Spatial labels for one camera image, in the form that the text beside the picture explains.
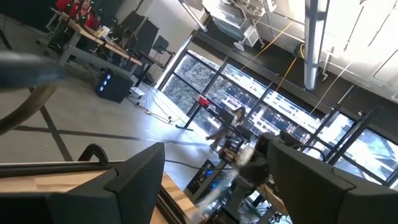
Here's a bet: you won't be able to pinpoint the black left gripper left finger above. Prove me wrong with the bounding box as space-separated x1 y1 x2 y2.
46 141 166 224

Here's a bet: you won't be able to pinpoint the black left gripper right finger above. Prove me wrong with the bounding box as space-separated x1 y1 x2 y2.
267 141 386 224

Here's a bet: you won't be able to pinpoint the orange white bagged toothbrush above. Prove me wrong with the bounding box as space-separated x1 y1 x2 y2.
197 148 256 220

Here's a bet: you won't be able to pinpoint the black computer tower blue glow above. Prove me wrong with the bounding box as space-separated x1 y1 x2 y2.
186 158 225 200

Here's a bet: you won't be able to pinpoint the black standing desk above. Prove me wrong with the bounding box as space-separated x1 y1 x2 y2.
175 96 252 141

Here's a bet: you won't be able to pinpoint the person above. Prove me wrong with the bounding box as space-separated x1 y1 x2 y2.
205 105 248 153
55 0 102 30

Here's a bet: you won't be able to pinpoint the black computer tower blue lights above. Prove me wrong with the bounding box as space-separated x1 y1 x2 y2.
95 68 134 104

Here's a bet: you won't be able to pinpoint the small red box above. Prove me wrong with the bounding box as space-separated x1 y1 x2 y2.
197 95 212 107

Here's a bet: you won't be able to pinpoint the white hanging light tube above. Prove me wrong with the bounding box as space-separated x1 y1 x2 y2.
303 0 330 91

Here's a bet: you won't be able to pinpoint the wooden background table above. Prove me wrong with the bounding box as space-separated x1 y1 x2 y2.
51 7 144 68

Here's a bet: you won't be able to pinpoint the dark background monitors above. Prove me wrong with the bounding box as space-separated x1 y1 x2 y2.
119 11 170 55

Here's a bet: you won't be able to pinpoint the white yellow background bottle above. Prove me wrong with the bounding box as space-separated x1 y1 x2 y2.
96 26 111 40

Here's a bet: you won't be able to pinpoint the grey ceiling air unit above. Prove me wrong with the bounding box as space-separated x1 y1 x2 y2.
201 0 277 47

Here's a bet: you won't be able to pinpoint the long black right arm cable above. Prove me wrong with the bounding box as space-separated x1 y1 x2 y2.
164 159 233 172

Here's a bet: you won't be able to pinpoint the black aluminium rig frame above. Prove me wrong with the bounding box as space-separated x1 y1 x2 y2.
0 142 200 224

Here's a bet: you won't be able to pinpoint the large window wall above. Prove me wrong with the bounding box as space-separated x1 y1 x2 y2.
160 49 398 190

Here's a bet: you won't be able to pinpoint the dark reddish gripper cable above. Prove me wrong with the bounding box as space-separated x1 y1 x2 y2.
0 83 58 135

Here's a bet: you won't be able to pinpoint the yellow hanging ceiling cable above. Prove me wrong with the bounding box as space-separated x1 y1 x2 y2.
239 20 307 94

